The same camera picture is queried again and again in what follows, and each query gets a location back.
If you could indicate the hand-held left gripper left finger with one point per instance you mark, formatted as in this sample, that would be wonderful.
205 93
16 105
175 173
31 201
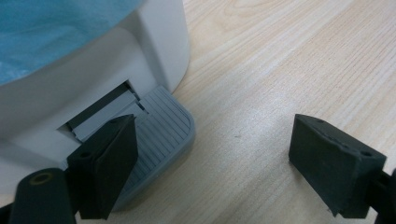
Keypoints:
102 168

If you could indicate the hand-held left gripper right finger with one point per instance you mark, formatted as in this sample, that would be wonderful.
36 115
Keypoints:
336 168

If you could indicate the white pedal trash can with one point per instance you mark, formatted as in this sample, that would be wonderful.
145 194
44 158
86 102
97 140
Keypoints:
93 77

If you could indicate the translucent plastic trash bag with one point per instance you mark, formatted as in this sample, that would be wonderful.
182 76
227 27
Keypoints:
46 31

